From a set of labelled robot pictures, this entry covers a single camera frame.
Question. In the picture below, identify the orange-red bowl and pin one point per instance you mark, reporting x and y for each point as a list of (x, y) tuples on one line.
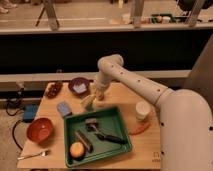
[(40, 130)]

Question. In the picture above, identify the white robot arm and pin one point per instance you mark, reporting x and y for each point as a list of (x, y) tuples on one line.
[(186, 119)]

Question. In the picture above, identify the orange carrot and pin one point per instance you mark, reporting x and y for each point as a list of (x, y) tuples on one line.
[(140, 129)]

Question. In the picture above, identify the blue box on floor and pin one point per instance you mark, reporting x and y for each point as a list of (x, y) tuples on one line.
[(29, 113)]

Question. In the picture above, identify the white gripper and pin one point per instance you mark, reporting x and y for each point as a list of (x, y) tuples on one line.
[(99, 94)]

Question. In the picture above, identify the purple bowl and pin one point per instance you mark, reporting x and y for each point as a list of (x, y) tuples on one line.
[(79, 85)]

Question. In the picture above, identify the metal fork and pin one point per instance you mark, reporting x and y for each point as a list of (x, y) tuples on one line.
[(42, 153)]

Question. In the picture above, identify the green crate in background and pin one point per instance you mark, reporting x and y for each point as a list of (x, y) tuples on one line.
[(163, 18)]

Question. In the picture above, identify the green plastic tray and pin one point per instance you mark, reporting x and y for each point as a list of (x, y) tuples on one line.
[(111, 122)]

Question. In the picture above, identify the white paper cup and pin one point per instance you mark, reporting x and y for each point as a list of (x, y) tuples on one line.
[(142, 110)]

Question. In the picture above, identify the bunch of red grapes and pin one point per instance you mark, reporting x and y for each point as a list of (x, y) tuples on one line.
[(54, 89)]

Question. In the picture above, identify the dark brown bar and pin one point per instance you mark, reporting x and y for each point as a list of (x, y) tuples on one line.
[(86, 142)]

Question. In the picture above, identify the pale yellow banana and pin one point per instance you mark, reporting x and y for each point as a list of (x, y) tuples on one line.
[(87, 102)]

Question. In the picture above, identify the red-yellow apple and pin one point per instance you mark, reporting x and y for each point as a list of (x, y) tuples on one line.
[(77, 150)]

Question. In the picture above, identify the blue sponge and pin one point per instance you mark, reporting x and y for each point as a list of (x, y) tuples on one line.
[(64, 109)]

